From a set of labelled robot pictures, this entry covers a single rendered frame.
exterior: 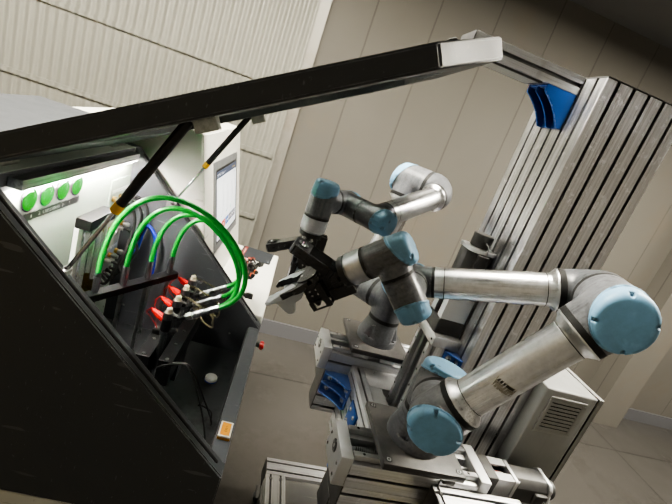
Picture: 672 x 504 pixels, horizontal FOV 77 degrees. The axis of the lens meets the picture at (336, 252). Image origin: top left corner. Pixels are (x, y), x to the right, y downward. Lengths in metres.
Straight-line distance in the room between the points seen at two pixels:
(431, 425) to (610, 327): 0.39
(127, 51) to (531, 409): 2.85
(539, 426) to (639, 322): 0.67
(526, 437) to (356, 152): 2.18
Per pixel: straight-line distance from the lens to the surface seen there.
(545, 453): 1.58
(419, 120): 3.16
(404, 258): 0.86
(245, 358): 1.41
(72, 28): 3.24
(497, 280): 1.01
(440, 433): 0.97
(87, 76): 3.20
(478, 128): 3.32
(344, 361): 1.56
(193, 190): 1.49
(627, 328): 0.90
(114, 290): 1.33
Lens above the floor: 1.73
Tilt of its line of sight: 16 degrees down
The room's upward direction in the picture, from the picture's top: 20 degrees clockwise
